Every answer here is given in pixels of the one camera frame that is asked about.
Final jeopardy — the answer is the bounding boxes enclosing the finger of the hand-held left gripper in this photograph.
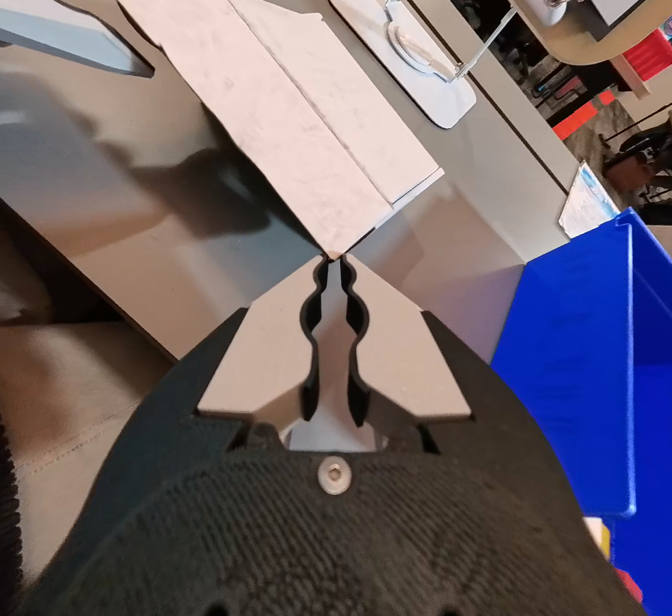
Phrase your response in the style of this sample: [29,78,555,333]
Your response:
[0,0,156,78]

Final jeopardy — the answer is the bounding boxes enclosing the blue plastic bin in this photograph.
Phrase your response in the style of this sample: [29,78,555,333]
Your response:
[491,207,672,616]

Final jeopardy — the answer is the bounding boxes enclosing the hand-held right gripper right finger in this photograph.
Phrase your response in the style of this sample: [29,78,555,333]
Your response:
[339,253,472,436]

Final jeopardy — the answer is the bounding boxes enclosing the white document stand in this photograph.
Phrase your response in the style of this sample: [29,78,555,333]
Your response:
[327,0,672,130]

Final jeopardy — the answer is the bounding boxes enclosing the white cardboard mailer box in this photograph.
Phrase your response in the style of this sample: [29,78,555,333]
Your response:
[112,0,445,261]

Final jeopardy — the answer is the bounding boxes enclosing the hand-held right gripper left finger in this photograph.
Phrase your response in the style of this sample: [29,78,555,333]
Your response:
[197,254,330,436]

